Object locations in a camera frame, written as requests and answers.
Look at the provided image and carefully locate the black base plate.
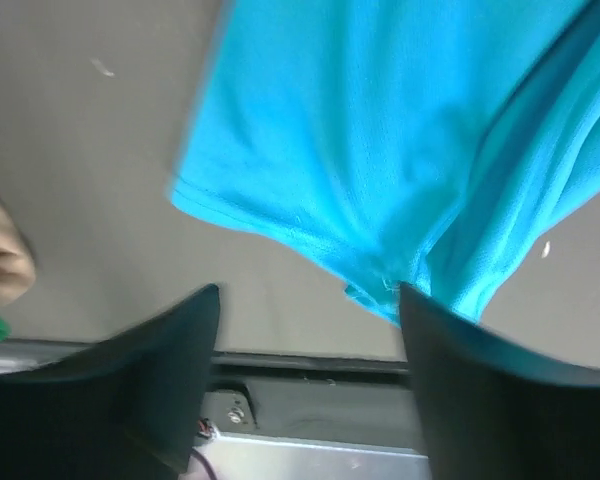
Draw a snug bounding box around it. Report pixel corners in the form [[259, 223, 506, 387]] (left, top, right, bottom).
[[202, 352, 425, 453]]

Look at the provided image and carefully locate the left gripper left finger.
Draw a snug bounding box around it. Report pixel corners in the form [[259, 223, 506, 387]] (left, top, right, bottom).
[[0, 284, 220, 479]]

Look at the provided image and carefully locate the teal t shirt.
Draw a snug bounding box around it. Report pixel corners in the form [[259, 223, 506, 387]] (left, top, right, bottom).
[[170, 0, 600, 374]]

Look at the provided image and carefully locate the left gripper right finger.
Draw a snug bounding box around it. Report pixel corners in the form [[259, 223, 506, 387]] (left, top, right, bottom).
[[399, 284, 600, 479]]

